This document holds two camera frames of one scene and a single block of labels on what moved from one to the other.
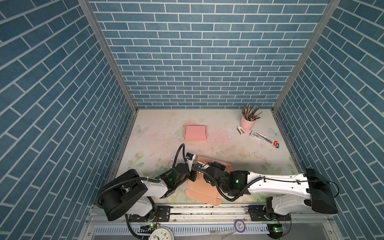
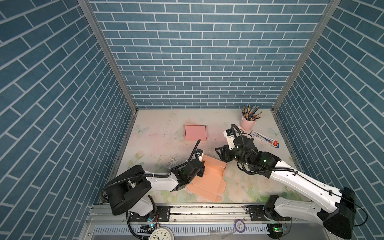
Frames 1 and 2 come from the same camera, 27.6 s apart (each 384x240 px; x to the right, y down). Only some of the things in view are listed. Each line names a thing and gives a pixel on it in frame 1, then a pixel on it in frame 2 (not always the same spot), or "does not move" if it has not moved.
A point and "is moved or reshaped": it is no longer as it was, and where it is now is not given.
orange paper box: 201,190 is moved or reshaped
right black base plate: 260,213 does not move
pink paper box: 195,133 does not move
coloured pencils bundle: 251,112 does not move
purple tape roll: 235,224 does not move
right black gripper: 216,165 to 224,153
